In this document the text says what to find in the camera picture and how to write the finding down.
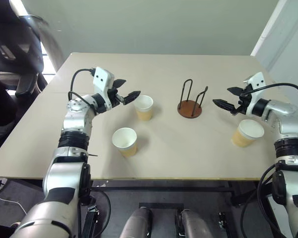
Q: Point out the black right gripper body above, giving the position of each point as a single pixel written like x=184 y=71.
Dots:
x=243 y=105

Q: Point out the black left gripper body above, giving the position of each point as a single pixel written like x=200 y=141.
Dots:
x=114 y=98

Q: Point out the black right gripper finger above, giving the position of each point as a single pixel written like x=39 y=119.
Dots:
x=237 y=90
x=224 y=104

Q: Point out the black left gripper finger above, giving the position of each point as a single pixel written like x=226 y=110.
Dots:
x=119 y=83
x=131 y=97

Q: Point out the tan paper cup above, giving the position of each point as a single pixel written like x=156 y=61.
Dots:
x=249 y=130
x=125 y=141
x=144 y=111

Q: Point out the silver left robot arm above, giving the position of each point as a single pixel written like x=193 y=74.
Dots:
x=72 y=124

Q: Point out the black floor clamp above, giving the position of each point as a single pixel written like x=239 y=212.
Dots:
x=221 y=220
x=89 y=220

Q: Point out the black office chair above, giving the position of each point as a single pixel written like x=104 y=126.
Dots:
x=5 y=37

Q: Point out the dark grey rounded shape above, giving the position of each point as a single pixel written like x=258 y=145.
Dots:
x=196 y=224
x=136 y=223

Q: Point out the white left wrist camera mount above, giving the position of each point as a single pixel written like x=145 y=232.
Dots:
x=103 y=79

